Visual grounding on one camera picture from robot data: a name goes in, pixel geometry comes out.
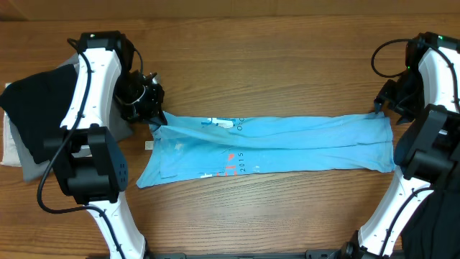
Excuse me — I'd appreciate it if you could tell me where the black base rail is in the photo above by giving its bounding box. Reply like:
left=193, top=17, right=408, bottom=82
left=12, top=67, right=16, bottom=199
left=145, top=250, right=340, bottom=259

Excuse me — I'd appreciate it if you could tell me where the black folded garment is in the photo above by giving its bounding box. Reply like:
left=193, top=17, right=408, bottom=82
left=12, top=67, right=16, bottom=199
left=1, top=64, right=78, bottom=163

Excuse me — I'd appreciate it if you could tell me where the white folded garment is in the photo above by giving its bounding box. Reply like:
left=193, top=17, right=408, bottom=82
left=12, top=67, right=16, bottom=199
left=0, top=83, right=22, bottom=168

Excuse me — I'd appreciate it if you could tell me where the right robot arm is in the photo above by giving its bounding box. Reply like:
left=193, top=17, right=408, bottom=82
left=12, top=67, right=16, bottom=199
left=319, top=32, right=459, bottom=258

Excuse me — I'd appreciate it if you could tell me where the light blue printed t-shirt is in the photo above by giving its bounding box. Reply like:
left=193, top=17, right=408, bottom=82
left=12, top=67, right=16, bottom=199
left=137, top=112, right=395, bottom=188

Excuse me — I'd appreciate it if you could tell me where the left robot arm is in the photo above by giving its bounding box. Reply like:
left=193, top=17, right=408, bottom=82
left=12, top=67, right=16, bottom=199
left=37, top=31, right=167, bottom=258

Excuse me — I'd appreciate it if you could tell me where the grey folded garment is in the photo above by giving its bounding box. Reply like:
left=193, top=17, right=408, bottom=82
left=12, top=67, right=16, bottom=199
left=9, top=52, right=134, bottom=183

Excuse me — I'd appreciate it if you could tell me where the black garment at right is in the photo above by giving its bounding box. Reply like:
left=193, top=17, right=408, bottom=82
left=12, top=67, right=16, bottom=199
left=393, top=107, right=460, bottom=259

